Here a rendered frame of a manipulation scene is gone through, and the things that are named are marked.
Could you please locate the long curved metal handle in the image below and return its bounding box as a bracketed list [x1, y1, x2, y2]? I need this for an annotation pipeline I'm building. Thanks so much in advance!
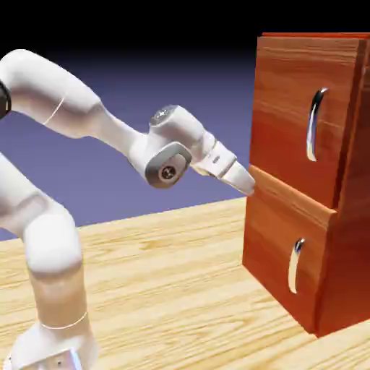
[306, 87, 330, 162]

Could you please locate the short curved metal handle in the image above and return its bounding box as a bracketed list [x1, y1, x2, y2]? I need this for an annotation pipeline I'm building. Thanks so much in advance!
[288, 238, 306, 294]

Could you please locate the small wooden cabinet door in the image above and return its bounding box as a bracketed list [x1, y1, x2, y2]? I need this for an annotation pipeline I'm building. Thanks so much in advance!
[241, 165, 338, 334]

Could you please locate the reddish wooden cabinet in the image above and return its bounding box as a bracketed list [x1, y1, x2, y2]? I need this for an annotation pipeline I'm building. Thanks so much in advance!
[241, 32, 370, 338]

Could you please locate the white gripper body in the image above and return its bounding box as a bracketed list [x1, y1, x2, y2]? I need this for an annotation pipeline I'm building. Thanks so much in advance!
[221, 160, 256, 197]

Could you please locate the large wooden cabinet door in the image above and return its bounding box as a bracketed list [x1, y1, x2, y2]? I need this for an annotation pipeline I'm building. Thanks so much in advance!
[249, 35, 367, 210]

